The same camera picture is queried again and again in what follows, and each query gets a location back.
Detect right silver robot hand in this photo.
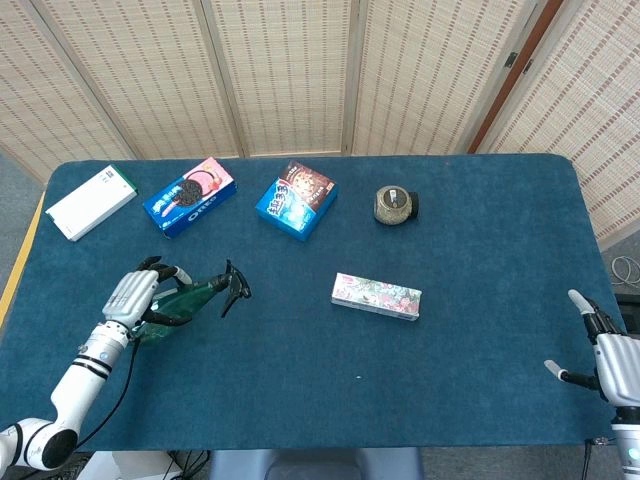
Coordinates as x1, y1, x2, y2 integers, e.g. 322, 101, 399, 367
543, 288, 640, 409

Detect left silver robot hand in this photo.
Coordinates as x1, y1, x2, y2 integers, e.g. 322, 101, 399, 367
101, 256, 194, 335

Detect green spray bottle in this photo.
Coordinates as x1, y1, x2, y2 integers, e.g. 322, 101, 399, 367
132, 258, 253, 347

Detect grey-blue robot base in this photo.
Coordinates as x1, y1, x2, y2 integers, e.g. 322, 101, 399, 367
208, 448, 425, 480

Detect black equipment box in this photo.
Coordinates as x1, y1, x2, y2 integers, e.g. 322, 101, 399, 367
613, 293, 640, 336

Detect white box with green end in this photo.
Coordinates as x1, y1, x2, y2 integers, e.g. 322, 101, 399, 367
44, 164, 139, 243

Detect yellow table edge strip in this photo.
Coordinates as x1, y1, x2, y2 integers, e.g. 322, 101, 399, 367
0, 192, 47, 329

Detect blue Oreo cookie box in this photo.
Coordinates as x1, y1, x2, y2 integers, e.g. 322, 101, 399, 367
142, 156, 238, 240

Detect white flat board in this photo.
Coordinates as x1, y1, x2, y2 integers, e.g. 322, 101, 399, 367
92, 451, 182, 480

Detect blue felt table cloth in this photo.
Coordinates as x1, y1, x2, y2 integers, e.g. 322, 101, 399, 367
0, 153, 626, 454

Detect blue and brown cookie box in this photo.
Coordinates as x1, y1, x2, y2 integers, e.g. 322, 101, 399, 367
255, 159, 338, 243

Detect floral toothpaste box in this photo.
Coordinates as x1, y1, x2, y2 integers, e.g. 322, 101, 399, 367
330, 272, 423, 322

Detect glass jar with black lid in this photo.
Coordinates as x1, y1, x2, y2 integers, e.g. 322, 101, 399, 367
372, 184, 420, 227

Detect black left hand cable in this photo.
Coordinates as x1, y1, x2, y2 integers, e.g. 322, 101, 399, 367
74, 338, 140, 451

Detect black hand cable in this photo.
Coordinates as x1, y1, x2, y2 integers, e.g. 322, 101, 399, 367
582, 436, 614, 480
74, 338, 140, 451

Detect white coiled cable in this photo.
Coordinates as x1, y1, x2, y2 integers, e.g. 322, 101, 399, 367
610, 255, 640, 287

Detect black right hand cable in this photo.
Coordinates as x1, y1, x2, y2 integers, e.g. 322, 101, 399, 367
582, 436, 614, 480

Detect black floor cable bundle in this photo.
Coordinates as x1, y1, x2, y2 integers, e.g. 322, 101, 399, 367
164, 449, 212, 480

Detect bamboo folding screen, pale frame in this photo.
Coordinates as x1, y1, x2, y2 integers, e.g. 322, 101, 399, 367
0, 0, 546, 184
474, 0, 640, 249

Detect brown wooden post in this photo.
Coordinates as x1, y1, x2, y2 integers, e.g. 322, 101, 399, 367
467, 0, 566, 154

